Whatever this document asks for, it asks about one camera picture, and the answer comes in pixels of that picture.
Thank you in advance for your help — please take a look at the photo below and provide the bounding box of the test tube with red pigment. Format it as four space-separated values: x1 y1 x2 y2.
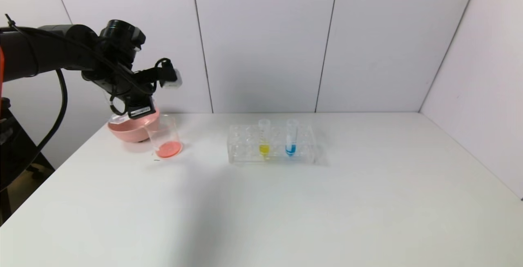
107 91 123 116

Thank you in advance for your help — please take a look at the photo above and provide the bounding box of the test tube with yellow pigment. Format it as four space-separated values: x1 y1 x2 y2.
258 119 271 159

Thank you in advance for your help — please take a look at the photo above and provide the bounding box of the test tube with blue pigment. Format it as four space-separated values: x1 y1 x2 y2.
285 119 299 157

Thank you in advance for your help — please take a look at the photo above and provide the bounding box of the clear acrylic test tube rack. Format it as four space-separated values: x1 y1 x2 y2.
228 124 317 165

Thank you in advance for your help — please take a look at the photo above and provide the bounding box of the clear plastic beaker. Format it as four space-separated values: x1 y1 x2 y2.
146 114 182 158

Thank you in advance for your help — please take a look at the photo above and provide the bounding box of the pink bowl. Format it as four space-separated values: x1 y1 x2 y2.
108 110 161 143

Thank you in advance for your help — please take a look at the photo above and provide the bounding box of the dark equipment beside table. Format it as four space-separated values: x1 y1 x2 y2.
0 100 56 223

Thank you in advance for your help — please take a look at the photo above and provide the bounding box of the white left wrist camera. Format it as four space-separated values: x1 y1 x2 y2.
161 68 182 89

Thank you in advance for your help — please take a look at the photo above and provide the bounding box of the thin black camera cable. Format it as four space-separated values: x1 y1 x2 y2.
154 58 172 76

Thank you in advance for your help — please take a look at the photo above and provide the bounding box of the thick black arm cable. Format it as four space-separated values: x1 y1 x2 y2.
0 69 68 192

